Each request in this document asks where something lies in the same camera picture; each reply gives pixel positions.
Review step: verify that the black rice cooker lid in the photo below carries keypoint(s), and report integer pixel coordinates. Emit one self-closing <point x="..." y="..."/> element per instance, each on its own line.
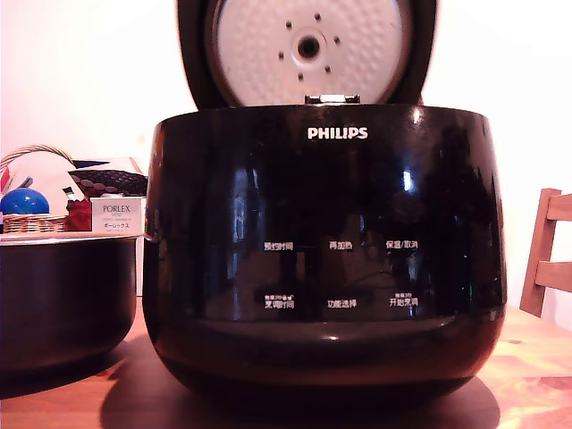
<point x="308" y="49"/>

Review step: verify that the black Philips rice cooker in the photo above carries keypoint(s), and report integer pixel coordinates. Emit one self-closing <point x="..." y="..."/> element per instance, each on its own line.
<point x="330" y="268"/>

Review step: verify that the white Porlex box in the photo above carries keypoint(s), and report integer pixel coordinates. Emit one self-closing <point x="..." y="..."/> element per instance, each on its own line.
<point x="117" y="215"/>

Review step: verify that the dark dotted cushion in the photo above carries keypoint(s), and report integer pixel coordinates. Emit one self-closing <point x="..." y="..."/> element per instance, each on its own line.
<point x="111" y="181"/>

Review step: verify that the red fabric pouch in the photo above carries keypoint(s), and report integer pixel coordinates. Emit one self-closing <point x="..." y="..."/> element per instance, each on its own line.
<point x="78" y="216"/>

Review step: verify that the black inner cooking pot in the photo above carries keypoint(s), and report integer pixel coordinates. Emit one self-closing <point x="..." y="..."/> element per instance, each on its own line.
<point x="62" y="295"/>

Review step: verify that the white cloth with flag print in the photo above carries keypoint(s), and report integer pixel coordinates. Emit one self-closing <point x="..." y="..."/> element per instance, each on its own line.
<point x="42" y="179"/>

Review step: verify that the woven wicker basket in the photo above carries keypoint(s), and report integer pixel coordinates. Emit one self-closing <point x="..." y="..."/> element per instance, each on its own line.
<point x="31" y="222"/>

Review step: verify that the wooden chair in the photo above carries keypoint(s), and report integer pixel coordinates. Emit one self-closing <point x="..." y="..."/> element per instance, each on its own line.
<point x="543" y="254"/>

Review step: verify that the blue ball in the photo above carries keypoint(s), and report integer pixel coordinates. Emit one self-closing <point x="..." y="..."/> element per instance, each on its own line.
<point x="24" y="202"/>

